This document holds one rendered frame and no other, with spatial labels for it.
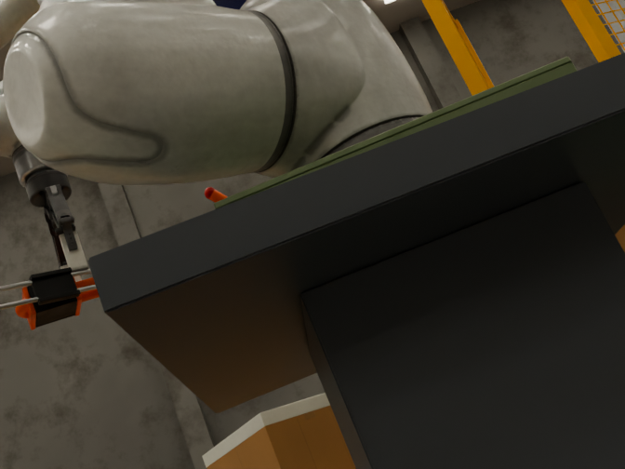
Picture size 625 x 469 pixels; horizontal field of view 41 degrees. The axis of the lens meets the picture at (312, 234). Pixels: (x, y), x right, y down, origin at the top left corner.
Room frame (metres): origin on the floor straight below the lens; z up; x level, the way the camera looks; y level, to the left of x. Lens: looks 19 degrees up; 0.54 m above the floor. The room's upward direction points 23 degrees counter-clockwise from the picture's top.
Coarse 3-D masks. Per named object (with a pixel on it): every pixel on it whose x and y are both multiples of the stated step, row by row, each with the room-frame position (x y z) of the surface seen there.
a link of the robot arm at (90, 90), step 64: (64, 0) 0.58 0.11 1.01; (128, 0) 0.58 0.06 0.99; (192, 0) 0.61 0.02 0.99; (64, 64) 0.54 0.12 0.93; (128, 64) 0.56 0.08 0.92; (192, 64) 0.59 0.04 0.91; (256, 64) 0.62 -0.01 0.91; (64, 128) 0.57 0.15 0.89; (128, 128) 0.58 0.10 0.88; (192, 128) 0.61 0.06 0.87; (256, 128) 0.65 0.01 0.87
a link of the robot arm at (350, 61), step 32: (256, 0) 0.71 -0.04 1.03; (288, 0) 0.68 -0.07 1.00; (320, 0) 0.70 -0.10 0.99; (352, 0) 0.72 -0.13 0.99; (288, 32) 0.65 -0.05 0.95; (320, 32) 0.67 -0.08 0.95; (352, 32) 0.70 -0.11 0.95; (384, 32) 0.73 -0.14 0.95; (320, 64) 0.67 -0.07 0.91; (352, 64) 0.68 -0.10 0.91; (384, 64) 0.70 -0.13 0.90; (320, 96) 0.67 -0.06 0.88; (352, 96) 0.69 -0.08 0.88; (384, 96) 0.70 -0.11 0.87; (416, 96) 0.72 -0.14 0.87; (320, 128) 0.69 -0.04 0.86; (352, 128) 0.69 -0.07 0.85; (288, 160) 0.71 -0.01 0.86
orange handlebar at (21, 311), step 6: (78, 282) 1.29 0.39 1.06; (84, 282) 1.29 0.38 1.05; (90, 282) 1.29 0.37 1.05; (84, 294) 1.33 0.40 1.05; (90, 294) 1.33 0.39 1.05; (96, 294) 1.34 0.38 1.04; (84, 300) 1.33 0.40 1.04; (18, 306) 1.25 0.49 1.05; (24, 306) 1.25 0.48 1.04; (18, 312) 1.26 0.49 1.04; (24, 312) 1.26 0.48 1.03
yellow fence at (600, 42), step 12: (564, 0) 2.39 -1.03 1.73; (576, 0) 2.36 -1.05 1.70; (588, 0) 2.37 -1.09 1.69; (612, 0) 2.42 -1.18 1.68; (576, 12) 2.37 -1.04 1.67; (588, 12) 2.36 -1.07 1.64; (612, 12) 2.42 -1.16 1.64; (624, 12) 2.43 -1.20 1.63; (576, 24) 2.40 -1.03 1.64; (588, 24) 2.36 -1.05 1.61; (600, 24) 2.37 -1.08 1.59; (588, 36) 2.38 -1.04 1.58; (600, 36) 2.36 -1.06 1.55; (600, 48) 2.37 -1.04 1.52; (612, 48) 2.36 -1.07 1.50; (624, 48) 2.40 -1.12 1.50; (600, 60) 2.39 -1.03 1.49
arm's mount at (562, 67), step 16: (560, 64) 0.61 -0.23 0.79; (512, 80) 0.60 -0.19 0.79; (528, 80) 0.60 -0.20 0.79; (544, 80) 0.60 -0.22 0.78; (480, 96) 0.60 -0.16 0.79; (496, 96) 0.60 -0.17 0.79; (432, 112) 0.60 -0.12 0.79; (448, 112) 0.60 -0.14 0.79; (464, 112) 0.60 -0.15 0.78; (400, 128) 0.59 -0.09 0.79; (416, 128) 0.59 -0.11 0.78; (368, 144) 0.59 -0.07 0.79; (320, 160) 0.59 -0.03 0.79; (336, 160) 0.59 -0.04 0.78; (288, 176) 0.58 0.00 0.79; (240, 192) 0.58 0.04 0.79; (256, 192) 0.58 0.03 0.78
